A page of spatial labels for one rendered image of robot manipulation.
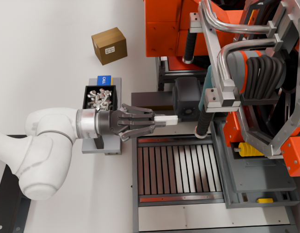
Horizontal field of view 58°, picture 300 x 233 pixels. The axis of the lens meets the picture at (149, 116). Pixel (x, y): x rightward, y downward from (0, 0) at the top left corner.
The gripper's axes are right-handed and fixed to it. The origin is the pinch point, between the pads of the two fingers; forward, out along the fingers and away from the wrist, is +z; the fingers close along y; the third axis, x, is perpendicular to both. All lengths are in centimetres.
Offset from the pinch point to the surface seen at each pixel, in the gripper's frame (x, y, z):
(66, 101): -83, -73, -61
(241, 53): 8.7, -18.6, 25.3
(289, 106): -5.3, -7.3, 43.0
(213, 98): 12.2, 1.5, 12.0
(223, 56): 18.2, -7.8, 15.1
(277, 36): 18.7, -14.6, 31.6
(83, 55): -83, -119, -52
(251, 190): -61, 3, 45
